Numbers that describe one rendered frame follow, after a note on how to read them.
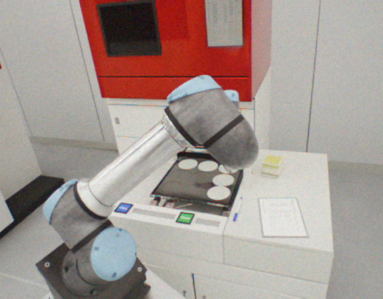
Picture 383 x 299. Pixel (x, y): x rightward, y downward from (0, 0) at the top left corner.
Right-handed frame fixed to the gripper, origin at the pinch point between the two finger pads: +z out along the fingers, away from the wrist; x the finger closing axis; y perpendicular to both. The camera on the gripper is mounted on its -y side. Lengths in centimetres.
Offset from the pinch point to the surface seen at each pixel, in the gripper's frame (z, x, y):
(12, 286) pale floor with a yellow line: 99, -122, -92
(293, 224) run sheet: 2.4, 1.4, 38.6
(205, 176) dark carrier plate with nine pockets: 9.4, -4.5, -14.3
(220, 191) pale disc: 9.2, -5.1, 0.7
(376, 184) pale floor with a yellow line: 99, 178, -41
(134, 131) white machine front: -2, -24, -62
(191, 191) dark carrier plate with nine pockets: 9.4, -15.5, -7.0
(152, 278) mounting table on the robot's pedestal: 17, -45, 22
